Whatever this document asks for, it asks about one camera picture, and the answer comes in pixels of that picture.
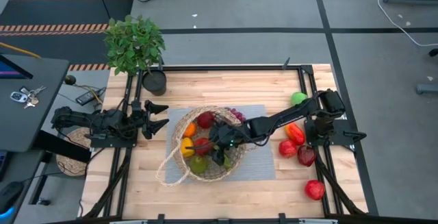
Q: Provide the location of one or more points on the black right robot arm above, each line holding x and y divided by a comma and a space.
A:
291, 114

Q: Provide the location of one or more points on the green pear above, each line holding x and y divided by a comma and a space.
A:
198, 165

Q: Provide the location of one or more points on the orange mandarin fruit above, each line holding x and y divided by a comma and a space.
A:
190, 130

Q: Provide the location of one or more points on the black power adapter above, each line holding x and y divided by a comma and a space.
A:
85, 97

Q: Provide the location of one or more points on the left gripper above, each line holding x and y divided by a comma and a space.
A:
137, 124

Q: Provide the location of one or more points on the black caster wheel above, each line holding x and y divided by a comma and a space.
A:
434, 52

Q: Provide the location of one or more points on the green lime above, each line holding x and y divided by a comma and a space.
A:
298, 98

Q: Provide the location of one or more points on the key bunch with fob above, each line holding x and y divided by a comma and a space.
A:
18, 96

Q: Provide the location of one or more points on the dark red apple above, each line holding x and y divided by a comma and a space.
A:
306, 155

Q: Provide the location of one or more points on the yellow bell pepper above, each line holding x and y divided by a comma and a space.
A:
186, 148

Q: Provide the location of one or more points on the grey woven placemat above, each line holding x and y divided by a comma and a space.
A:
263, 169

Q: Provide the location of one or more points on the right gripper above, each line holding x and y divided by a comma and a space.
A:
227, 136

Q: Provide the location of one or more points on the woven straw basket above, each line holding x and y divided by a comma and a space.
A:
213, 174

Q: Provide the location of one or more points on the black desk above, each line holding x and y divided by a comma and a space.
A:
34, 121

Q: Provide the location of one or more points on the purple grape bunch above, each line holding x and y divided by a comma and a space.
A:
238, 114

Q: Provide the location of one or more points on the round woven stool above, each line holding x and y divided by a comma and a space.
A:
70, 165

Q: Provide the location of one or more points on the red orange bell pepper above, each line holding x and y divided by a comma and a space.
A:
295, 134

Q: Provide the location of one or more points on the computer monitor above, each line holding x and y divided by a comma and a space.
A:
10, 71

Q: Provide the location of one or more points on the black hazard striped floor mat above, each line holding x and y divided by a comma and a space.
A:
68, 11

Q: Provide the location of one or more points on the black aluminium table frame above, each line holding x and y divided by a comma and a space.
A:
222, 68

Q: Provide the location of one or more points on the black plant pot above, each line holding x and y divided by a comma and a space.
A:
154, 81

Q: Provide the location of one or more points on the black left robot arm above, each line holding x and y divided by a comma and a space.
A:
78, 118

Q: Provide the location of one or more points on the green leafy plant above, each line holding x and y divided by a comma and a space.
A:
133, 44

